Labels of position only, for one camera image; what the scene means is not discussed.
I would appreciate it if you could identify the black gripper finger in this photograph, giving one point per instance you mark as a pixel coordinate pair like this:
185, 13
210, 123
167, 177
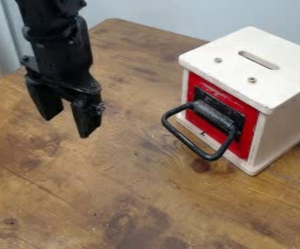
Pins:
87, 109

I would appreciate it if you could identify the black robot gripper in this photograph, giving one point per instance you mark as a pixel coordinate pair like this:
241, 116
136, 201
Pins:
58, 69

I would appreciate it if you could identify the red drawer front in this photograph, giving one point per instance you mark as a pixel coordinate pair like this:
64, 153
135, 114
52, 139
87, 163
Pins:
219, 114

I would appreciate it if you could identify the white wooden drawer box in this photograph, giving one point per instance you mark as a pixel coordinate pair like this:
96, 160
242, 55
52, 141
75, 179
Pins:
249, 71

